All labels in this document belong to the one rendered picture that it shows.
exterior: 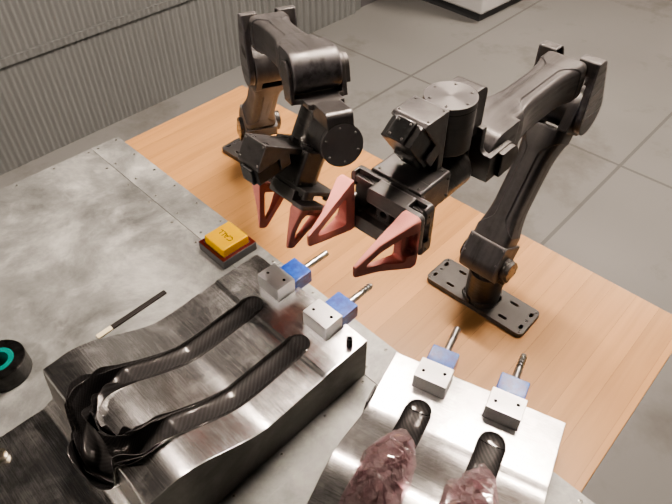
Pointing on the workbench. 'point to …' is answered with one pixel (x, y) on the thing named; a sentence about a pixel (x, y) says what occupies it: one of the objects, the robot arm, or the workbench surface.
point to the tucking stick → (130, 314)
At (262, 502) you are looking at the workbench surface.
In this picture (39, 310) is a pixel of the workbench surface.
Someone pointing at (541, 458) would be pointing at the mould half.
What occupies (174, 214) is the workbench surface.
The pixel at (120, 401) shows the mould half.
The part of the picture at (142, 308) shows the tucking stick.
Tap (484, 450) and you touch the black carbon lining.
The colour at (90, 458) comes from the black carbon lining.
